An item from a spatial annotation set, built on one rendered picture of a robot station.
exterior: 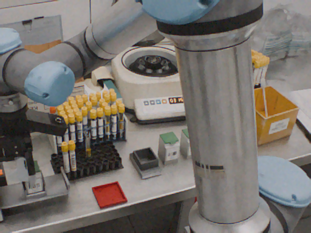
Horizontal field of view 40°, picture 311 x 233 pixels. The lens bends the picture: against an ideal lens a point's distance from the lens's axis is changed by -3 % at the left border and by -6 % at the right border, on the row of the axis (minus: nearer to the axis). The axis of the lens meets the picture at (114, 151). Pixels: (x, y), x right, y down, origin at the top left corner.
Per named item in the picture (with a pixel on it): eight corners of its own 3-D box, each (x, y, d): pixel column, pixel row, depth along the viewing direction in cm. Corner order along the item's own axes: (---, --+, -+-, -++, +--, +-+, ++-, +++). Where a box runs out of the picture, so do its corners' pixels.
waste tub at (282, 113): (257, 147, 119) (265, 119, 113) (230, 121, 129) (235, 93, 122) (291, 135, 123) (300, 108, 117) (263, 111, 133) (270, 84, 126)
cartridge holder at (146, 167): (141, 179, 110) (143, 168, 107) (129, 157, 116) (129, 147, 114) (161, 174, 111) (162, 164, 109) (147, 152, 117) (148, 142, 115)
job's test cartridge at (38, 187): (27, 198, 99) (23, 178, 95) (23, 184, 103) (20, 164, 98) (44, 193, 100) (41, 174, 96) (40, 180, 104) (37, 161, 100)
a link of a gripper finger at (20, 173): (11, 192, 96) (3, 156, 92) (36, 185, 97) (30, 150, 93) (13, 199, 93) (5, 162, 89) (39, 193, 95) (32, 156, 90)
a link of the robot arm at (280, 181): (301, 220, 76) (330, 168, 67) (271, 269, 68) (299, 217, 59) (245, 189, 82) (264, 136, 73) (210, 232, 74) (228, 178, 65)
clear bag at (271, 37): (254, 70, 153) (265, 22, 141) (222, 50, 164) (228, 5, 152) (298, 53, 164) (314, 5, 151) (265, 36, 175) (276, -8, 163)
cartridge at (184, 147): (186, 159, 115) (189, 139, 111) (178, 148, 119) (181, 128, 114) (199, 156, 116) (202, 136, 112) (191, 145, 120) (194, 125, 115)
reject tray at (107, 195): (100, 209, 102) (100, 206, 102) (92, 189, 107) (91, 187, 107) (127, 201, 104) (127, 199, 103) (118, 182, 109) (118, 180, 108)
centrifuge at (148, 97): (125, 127, 126) (126, 91, 118) (108, 76, 148) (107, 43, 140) (203, 119, 129) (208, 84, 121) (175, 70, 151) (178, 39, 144)
